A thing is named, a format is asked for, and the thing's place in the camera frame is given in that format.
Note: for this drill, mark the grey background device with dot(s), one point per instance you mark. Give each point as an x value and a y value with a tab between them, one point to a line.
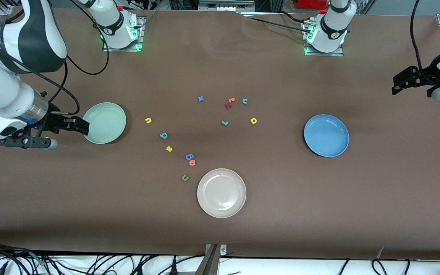
225	4

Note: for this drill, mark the beige plate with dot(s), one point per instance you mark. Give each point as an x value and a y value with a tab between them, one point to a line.
221	193

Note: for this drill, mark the metal table edge bracket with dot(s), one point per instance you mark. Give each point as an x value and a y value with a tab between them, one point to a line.
210	263

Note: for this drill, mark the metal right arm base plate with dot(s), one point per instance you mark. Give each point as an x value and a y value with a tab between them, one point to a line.
141	38

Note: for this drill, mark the red background box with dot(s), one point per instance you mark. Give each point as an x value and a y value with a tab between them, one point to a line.
311	4

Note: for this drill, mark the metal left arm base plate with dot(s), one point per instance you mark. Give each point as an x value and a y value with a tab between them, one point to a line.
325	54

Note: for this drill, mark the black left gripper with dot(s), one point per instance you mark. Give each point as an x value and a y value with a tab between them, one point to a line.
427	75

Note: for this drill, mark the green plate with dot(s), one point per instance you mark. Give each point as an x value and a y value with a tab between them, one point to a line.
105	122

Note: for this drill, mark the blue foam digit six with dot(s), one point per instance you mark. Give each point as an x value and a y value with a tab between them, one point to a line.
189	156

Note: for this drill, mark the green foam letter u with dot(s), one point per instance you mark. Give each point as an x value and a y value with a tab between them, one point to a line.
185	178

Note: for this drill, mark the blue plate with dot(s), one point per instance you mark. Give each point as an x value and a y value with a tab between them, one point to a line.
326	135

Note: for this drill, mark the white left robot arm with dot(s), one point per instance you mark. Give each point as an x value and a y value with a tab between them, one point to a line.
330	26

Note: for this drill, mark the blue foam letter x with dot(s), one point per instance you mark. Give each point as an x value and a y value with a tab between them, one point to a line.
200	99

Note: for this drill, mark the black power plug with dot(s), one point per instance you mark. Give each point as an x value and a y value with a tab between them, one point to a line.
173	264

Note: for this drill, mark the brown paper table cover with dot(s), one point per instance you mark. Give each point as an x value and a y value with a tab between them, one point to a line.
319	210

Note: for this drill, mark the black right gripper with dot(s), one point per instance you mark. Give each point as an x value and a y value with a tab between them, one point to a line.
54	122

